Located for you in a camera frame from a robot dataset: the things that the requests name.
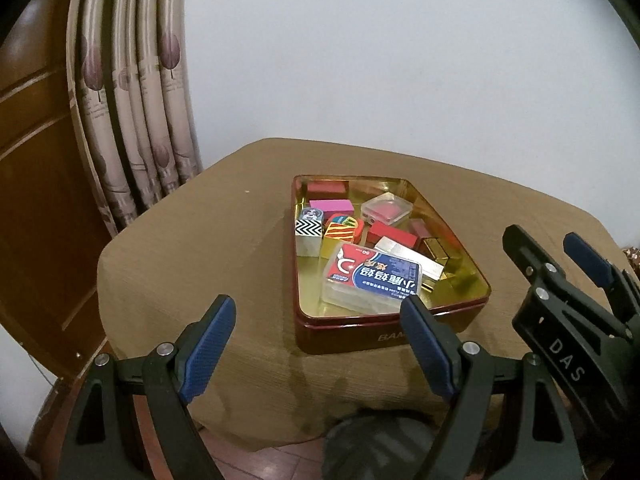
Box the clear case red insert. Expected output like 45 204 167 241
360 192 413 226

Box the red rectangular box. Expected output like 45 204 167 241
366 221 418 248

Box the blue red plastic card box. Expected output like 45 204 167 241
321 243 422 315

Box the magenta pink box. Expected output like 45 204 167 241
309 198 355 222

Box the white zigzag cube box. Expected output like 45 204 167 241
294 218 323 258

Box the small blue oval tin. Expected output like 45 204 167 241
298 207 324 223

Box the gold rectangular box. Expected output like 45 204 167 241
418 237 462 273

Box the silver ribbed lighter case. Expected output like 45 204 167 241
374 236 444 282

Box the yellow red striped box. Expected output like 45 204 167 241
320 214 363 259

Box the red gold toffee tin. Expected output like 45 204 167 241
291 174 491 354

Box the brown wooden door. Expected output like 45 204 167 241
1 0 111 379

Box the beige patterned curtain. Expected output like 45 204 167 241
66 0 201 235

